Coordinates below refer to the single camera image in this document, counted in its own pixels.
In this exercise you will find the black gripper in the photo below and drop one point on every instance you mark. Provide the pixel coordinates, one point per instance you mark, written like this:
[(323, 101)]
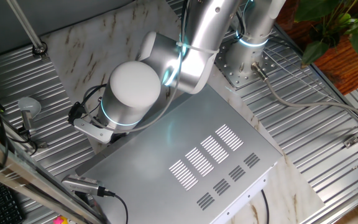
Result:
[(119, 137)]

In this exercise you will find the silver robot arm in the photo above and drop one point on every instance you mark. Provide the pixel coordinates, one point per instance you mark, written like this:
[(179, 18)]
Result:
[(134, 90)]

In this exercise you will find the silver microwave housing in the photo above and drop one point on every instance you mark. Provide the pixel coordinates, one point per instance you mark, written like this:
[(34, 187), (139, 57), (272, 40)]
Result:
[(154, 168)]

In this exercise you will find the marble pattern table mat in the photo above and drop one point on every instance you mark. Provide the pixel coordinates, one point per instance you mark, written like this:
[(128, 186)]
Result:
[(82, 46)]

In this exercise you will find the pink plastic toy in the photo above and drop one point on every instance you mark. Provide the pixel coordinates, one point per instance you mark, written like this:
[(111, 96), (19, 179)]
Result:
[(57, 220)]

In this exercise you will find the silver pole with black base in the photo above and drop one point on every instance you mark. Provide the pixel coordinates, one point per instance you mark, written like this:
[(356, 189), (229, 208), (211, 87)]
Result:
[(27, 28)]

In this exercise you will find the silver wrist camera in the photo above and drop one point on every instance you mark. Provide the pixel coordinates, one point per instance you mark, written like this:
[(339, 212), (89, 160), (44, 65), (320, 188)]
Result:
[(94, 132)]

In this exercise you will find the silver finned camera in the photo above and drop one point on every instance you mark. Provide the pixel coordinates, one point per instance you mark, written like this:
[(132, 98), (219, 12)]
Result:
[(79, 184)]

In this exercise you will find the aluminium frame beam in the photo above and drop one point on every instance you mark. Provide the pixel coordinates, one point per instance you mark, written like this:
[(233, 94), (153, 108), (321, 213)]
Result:
[(17, 174)]

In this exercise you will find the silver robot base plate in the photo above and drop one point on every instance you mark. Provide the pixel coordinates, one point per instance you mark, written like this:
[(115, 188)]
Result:
[(228, 71)]

